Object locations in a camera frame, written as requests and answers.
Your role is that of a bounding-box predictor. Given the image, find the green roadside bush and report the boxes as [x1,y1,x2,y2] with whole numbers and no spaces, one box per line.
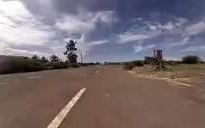
[123,61,136,71]

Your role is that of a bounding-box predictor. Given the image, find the row of green bushes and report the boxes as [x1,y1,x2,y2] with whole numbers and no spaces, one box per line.
[0,54,81,76]

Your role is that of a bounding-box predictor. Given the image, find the white dashed centre line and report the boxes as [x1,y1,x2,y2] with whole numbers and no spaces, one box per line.
[46,69,100,128]

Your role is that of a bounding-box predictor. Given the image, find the tall dark tree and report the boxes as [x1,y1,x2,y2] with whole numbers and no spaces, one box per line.
[63,39,79,65]

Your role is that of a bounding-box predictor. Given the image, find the dry grass verge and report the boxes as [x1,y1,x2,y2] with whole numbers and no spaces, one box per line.
[123,62,205,81]

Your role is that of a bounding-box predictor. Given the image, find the pole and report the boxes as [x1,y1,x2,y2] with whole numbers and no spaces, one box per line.
[78,49,84,65]

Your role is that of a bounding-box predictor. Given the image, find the white road edge line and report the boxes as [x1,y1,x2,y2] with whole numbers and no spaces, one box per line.
[165,79,192,88]

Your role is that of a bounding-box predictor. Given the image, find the reddish brown asphalt road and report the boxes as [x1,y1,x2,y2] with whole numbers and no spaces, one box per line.
[0,64,205,128]

